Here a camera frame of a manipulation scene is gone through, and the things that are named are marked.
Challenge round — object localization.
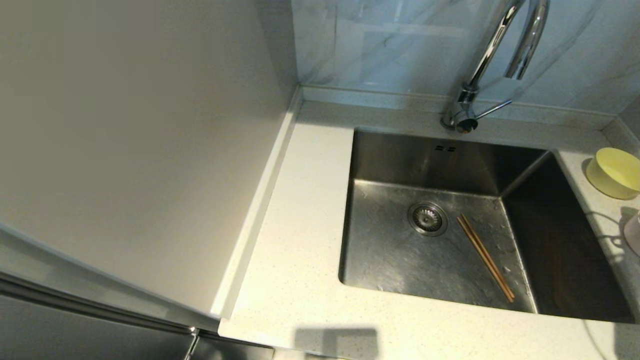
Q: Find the yellow plastic bowl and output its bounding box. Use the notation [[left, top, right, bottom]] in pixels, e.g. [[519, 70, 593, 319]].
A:
[[585, 147, 640, 201]]

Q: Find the chrome cabinet handle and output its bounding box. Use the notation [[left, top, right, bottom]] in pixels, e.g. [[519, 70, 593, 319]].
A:
[[183, 327, 201, 360]]

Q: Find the chrome gooseneck faucet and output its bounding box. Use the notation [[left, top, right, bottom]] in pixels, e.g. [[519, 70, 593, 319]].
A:
[[440, 0, 552, 134]]

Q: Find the round metal sink strainer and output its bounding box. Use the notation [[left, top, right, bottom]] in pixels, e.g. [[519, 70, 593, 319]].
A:
[[407, 201, 449, 237]]

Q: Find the brown wooden chopstick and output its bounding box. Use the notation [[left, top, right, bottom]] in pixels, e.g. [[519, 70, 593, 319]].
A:
[[456, 217, 513, 303], [460, 213, 516, 301]]

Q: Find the pale pink bowl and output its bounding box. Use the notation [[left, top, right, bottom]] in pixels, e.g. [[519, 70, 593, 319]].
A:
[[623, 210, 640, 257]]

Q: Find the stainless steel sink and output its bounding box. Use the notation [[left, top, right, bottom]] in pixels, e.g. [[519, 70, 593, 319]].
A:
[[338, 127, 638, 325]]

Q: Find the chrome cabinet trim strip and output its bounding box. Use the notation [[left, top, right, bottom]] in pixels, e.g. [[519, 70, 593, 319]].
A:
[[0, 272, 221, 337]]

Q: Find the grey tall cabinet door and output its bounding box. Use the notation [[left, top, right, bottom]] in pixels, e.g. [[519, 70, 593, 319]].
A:
[[0, 294, 276, 360]]

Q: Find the beige tall cabinet side panel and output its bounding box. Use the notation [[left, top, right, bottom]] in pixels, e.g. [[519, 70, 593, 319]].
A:
[[0, 0, 303, 321]]

